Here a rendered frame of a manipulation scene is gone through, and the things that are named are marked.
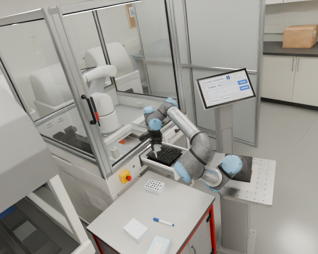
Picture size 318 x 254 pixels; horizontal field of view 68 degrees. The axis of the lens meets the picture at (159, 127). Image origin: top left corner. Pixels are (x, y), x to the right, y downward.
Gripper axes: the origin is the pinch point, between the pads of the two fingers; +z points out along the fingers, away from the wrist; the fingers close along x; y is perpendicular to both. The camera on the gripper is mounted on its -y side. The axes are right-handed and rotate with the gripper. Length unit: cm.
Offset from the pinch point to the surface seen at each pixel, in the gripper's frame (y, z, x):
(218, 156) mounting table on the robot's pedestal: 46, 23, 18
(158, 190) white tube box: 1.8, 18.5, -19.7
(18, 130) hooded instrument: -34, -63, -65
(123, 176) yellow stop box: -21.5, 7.9, -15.1
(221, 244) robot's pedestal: 43, 95, -10
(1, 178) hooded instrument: -38, -51, -79
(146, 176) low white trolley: -10.3, 22.6, 0.4
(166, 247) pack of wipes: 10, 17, -62
